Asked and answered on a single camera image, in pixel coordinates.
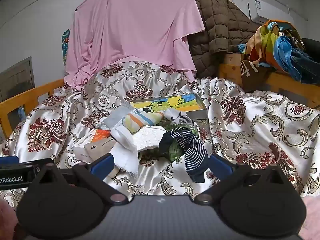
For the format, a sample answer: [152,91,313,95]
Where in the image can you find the grey patterned fabric pouch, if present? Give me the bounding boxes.
[103,104,137,132]

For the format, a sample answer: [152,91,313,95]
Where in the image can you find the white black patterned sock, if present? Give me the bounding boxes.
[164,110,194,125]

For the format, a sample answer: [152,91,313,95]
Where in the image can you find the blue cloth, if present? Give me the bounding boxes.
[274,36,300,80]

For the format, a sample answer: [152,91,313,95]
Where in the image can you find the black bag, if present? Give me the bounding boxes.
[301,38,320,63]

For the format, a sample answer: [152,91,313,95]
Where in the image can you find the white air conditioner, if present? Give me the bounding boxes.
[247,0,290,25]

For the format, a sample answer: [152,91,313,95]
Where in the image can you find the shallow tray with cartoon print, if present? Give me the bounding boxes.
[130,94,208,120]

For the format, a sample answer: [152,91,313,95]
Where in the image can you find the pink bed sheet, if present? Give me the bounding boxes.
[64,0,207,92]

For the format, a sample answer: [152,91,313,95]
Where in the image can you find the white textured towel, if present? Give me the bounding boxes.
[132,126,167,152]

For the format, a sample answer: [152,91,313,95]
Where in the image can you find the colourful printed cloth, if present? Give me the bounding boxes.
[237,20,304,80]

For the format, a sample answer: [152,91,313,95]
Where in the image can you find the cardboard box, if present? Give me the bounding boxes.
[240,54,270,93]
[224,52,244,65]

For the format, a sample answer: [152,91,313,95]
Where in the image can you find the grey door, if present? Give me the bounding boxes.
[0,56,35,130]

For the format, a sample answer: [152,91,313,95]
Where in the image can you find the green leafy cloth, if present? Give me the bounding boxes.
[164,120,193,163]

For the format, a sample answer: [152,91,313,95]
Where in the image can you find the white cloth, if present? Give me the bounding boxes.
[96,122,139,178]

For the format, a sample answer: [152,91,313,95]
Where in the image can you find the orange blue striped sock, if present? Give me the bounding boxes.
[122,112,167,133]

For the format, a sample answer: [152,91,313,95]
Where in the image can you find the navy white striped sock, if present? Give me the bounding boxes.
[159,127,210,183]

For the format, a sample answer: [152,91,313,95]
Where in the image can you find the floral satin bedspread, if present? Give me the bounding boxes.
[0,61,320,205]

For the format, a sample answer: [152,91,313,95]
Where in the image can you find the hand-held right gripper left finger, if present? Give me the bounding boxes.
[31,153,128,205]

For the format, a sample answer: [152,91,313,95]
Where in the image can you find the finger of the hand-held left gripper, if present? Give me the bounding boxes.
[21,158,54,173]
[0,156,20,166]

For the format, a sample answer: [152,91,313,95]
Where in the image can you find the brown quilted blanket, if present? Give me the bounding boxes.
[187,0,262,79]

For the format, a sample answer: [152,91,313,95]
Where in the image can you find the white orange carton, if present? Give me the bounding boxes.
[73,129,113,163]

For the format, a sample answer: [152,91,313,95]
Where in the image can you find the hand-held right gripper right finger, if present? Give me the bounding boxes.
[194,154,297,205]

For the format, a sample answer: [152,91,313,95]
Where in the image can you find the blue jeans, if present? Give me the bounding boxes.
[290,47,320,84]

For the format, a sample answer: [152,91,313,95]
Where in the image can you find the teal wall poster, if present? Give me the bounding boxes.
[61,29,72,67]

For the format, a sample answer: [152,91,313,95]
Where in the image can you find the wooden bed frame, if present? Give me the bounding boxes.
[219,64,320,117]

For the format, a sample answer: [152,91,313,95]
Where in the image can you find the wooden bed rail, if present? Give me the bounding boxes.
[0,79,65,140]

